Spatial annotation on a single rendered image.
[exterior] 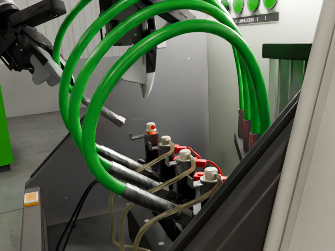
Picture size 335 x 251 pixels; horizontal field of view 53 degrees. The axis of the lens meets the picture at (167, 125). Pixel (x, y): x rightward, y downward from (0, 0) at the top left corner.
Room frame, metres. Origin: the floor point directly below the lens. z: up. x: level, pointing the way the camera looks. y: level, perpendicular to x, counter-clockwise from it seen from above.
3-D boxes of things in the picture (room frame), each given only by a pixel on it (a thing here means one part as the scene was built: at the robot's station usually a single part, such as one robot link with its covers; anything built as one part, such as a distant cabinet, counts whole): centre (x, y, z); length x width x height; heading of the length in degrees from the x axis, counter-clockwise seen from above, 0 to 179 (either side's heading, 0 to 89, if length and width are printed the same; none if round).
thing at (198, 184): (0.39, -0.04, 1.14); 0.03 x 0.02 x 0.01; 110
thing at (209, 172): (0.39, -0.05, 1.14); 0.02 x 0.02 x 0.03
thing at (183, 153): (0.47, -0.02, 1.14); 0.02 x 0.02 x 0.03
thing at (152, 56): (0.60, 0.03, 1.30); 0.05 x 0.02 x 0.09; 20
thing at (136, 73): (0.59, 0.05, 1.25); 0.06 x 0.03 x 0.09; 110
